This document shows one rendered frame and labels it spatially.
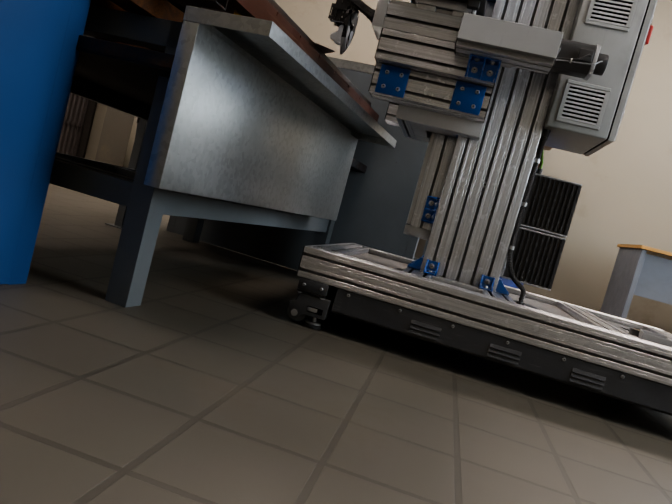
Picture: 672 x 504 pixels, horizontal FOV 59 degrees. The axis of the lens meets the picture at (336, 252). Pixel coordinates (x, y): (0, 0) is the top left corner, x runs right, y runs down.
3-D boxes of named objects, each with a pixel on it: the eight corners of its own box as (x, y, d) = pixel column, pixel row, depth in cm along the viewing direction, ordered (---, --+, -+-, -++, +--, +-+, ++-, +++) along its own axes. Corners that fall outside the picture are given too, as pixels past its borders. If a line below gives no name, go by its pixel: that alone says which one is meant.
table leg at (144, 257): (104, 300, 142) (171, 20, 136) (120, 298, 147) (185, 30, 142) (125, 307, 140) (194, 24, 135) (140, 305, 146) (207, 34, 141)
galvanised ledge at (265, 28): (182, 19, 122) (186, 5, 122) (349, 137, 247) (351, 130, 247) (269, 36, 117) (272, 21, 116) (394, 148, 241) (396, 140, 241)
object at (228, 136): (143, 184, 125) (182, 19, 122) (327, 218, 249) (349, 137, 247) (159, 188, 124) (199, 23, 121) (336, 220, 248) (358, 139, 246)
